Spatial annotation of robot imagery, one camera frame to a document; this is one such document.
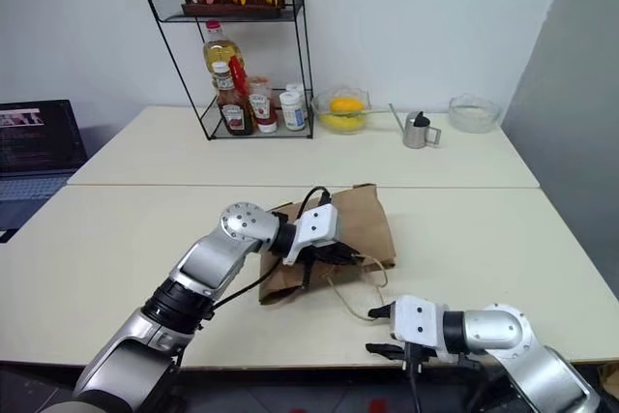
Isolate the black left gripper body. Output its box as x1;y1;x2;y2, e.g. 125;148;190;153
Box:
307;240;342;266

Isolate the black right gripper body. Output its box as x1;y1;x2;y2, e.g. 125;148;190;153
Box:
399;340;440;367

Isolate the brown paper bag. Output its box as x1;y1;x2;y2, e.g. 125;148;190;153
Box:
258;183;398;323

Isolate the glass bowl with wavy rim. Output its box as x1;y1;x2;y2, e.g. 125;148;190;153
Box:
310;85;374;136

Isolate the steel long-spout oil can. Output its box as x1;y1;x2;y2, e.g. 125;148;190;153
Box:
388;103;443;150

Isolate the white pill bottle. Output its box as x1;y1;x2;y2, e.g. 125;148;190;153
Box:
284;82;311;120
279;91;307;133

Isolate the small squeeze ketchup bottle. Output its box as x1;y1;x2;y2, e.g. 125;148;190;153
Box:
248;75;280;134

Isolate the tall ketchup bottle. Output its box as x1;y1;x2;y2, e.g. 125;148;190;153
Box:
211;61;256;137

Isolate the clear round glass bowl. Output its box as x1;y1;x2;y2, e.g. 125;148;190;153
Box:
447;92;502;134

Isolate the brown cardboard box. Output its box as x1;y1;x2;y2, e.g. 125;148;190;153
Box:
597;361;619;397

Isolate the cooking oil bottle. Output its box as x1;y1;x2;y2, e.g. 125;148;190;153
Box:
202;19;245;91

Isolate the black laptop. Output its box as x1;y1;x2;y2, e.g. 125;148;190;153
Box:
0;99;89;231

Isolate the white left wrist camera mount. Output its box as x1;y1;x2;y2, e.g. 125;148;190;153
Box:
281;204;340;267

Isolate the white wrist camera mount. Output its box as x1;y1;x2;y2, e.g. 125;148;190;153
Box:
388;293;449;354
281;204;340;267

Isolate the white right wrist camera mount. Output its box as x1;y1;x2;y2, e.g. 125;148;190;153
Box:
388;293;449;354

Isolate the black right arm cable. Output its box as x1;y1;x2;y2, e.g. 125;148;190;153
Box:
406;341;428;413

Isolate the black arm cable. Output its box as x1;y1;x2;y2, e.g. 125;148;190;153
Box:
406;341;428;413
210;186;332;311

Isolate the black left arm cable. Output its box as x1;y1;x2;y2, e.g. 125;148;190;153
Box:
210;186;332;311

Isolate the black wire shelf rack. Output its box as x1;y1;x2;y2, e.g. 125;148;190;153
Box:
146;0;316;142

